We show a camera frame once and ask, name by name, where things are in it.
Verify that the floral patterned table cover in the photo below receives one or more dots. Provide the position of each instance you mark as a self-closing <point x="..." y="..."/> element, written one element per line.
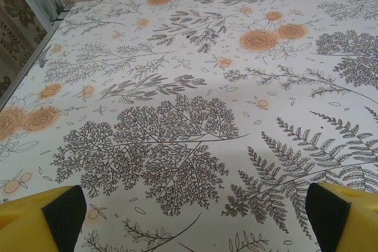
<point x="189" y="86"/>

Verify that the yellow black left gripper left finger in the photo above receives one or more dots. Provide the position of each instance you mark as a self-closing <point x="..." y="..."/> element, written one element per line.
<point x="26" y="222"/>

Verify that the aluminium table side rail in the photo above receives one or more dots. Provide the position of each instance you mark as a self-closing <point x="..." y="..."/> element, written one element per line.
<point x="33" y="55"/>

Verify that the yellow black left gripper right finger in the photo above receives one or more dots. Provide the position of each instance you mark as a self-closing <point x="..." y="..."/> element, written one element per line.
<point x="351" y="222"/>

